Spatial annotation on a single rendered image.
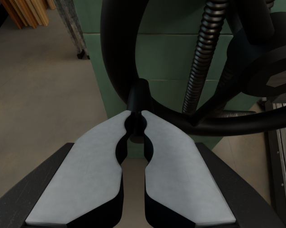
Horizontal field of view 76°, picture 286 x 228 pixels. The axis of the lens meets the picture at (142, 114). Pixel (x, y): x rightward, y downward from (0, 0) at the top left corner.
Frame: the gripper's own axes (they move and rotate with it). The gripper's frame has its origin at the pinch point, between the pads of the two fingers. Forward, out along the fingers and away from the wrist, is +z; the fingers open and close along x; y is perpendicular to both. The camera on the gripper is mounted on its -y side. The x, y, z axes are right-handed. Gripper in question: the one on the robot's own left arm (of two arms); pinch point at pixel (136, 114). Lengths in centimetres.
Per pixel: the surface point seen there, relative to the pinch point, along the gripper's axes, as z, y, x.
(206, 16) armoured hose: 10.9, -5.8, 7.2
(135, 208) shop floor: 41, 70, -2
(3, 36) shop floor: 146, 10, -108
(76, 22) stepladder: 113, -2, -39
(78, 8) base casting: 23.3, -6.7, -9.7
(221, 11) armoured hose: 10.1, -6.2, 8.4
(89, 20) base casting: 24.3, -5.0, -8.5
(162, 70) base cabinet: 30.1, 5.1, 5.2
